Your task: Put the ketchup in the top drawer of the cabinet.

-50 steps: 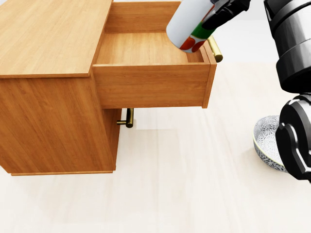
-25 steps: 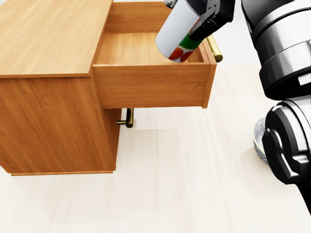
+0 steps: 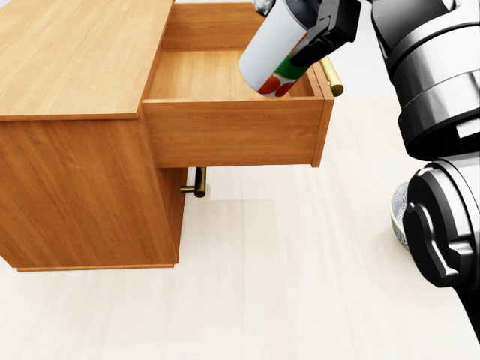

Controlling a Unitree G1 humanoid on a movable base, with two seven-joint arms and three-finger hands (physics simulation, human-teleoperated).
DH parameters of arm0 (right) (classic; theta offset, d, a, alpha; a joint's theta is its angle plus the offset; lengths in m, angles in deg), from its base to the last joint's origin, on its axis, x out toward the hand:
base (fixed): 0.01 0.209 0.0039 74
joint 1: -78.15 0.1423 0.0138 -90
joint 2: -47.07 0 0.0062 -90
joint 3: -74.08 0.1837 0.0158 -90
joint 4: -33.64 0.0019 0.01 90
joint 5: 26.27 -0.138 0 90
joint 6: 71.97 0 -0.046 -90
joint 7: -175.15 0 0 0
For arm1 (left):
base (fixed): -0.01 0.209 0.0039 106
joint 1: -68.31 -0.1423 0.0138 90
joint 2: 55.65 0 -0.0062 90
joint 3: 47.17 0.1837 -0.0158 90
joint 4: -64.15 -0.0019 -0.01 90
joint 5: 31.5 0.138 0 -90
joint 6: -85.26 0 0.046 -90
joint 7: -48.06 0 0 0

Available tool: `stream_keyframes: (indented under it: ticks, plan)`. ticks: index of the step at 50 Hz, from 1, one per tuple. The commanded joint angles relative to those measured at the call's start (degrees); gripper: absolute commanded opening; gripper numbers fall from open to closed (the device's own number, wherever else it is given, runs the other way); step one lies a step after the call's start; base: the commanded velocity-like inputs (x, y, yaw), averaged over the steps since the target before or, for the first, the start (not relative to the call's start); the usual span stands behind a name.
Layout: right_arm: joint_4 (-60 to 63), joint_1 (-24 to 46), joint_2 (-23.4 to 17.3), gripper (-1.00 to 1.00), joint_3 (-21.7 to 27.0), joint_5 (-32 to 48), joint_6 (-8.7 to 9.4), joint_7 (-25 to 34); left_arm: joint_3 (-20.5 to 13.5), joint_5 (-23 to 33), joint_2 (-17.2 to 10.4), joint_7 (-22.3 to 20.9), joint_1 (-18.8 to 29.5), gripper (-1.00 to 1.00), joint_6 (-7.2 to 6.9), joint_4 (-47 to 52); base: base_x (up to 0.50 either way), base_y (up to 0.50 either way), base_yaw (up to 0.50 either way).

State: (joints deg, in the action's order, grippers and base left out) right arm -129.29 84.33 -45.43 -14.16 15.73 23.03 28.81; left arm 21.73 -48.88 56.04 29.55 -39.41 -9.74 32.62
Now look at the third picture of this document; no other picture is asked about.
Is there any patterned grey bowl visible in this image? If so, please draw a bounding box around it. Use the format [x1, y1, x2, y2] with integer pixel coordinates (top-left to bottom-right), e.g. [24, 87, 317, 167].
[389, 181, 410, 251]

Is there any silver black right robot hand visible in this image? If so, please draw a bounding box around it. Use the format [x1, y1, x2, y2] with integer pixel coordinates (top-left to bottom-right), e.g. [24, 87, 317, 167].
[289, 0, 462, 69]

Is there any open wooden drawer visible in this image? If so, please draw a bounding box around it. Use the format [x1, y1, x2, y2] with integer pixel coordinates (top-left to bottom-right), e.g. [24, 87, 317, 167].
[142, 2, 335, 169]

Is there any brass drawer handle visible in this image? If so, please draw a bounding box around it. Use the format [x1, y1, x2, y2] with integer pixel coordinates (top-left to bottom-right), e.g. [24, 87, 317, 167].
[319, 55, 345, 98]
[179, 166, 208, 199]

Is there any wooden cabinet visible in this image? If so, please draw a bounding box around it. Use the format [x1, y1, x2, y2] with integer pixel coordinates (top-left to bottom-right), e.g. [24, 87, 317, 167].
[0, 0, 189, 272]

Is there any closed wooden drawer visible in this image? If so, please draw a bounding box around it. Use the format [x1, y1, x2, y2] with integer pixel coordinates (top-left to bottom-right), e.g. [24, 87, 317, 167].
[156, 166, 189, 266]

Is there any white ketchup bottle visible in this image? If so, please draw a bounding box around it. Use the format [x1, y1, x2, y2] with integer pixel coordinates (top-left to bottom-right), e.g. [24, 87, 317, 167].
[238, 0, 320, 98]

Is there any grey speckled object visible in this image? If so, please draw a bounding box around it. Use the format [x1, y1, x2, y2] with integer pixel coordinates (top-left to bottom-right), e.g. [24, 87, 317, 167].
[253, 0, 278, 17]

